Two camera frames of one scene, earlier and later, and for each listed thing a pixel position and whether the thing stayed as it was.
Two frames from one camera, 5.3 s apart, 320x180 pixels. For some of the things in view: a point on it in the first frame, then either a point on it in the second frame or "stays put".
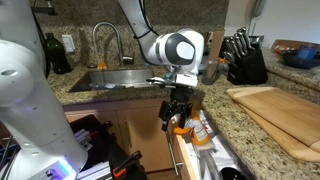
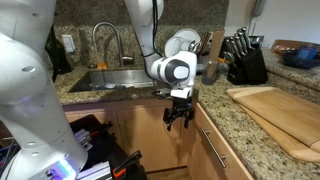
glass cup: x=209 y=71 stays put
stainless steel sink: x=109 y=79 stays put
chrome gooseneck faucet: x=123 y=60 stays put
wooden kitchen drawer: x=193 y=162 → x=209 y=156
